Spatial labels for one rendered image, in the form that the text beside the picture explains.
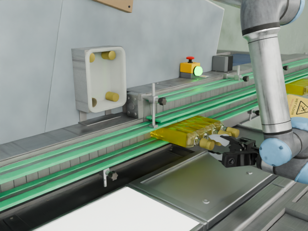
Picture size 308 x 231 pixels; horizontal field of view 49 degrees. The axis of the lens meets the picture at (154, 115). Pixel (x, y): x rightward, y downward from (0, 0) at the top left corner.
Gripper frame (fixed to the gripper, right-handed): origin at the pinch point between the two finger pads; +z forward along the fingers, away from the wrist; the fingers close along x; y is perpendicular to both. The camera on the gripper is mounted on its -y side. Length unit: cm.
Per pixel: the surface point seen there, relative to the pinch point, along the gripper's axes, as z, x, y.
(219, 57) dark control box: 36, 24, 58
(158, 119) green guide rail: 20.2, 6.3, -5.5
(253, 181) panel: -14.4, -11.6, 7.0
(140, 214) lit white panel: 0.0, -12.8, -34.5
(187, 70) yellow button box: 35, 20, 31
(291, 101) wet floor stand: 98, -57, 329
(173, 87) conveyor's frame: 27.9, 15.4, 12.4
